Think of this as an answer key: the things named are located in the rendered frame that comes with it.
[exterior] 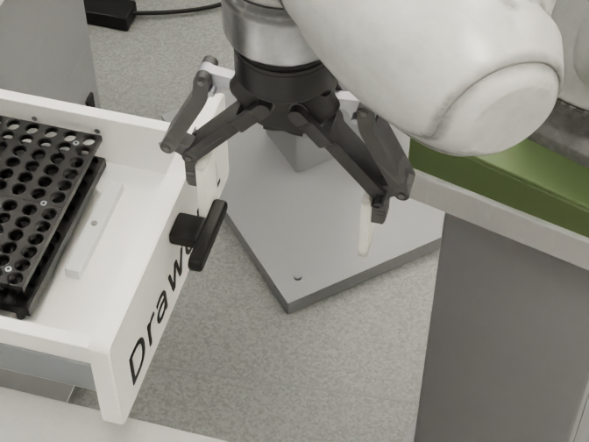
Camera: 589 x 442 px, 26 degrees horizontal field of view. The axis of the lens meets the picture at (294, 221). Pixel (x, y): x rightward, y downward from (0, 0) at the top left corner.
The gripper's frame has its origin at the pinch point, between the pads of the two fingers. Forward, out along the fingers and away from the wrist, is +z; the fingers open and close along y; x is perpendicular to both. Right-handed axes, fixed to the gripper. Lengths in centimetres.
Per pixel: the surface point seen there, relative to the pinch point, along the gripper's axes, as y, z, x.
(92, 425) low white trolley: 13.3, 14.9, 14.9
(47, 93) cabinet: 42, 31, -37
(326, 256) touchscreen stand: 12, 88, -66
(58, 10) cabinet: 42, 23, -44
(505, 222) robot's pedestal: -17.3, 16.6, -19.0
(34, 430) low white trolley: 18.0, 14.9, 16.6
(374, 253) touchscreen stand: 4, 88, -69
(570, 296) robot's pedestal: -25.5, 28.7, -21.0
